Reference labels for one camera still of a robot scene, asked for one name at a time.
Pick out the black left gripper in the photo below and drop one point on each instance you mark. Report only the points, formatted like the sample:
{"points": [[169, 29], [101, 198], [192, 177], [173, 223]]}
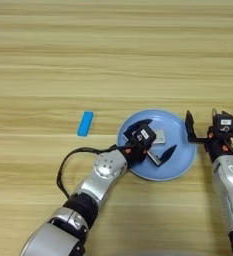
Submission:
{"points": [[136, 155]]}

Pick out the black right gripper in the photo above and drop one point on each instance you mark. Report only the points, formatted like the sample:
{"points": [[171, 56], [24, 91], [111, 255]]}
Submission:
{"points": [[218, 146]]}

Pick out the small silver square piece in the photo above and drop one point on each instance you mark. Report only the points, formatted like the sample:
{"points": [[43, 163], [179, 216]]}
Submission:
{"points": [[159, 136]]}

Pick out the blue rectangular block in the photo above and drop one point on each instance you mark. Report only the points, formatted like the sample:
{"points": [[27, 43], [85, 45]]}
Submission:
{"points": [[85, 123]]}

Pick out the left gripper labelled black box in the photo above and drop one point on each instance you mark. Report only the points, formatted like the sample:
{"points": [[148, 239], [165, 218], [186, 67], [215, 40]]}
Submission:
{"points": [[144, 136]]}

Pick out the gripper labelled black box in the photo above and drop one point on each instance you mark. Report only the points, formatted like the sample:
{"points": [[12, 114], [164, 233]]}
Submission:
{"points": [[225, 122], [144, 136]]}

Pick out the right gripper labelled black box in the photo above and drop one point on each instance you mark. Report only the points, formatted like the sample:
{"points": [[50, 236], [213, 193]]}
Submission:
{"points": [[225, 122]]}

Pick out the light blue round plate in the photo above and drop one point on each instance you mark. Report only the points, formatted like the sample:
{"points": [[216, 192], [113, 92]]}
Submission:
{"points": [[181, 160]]}

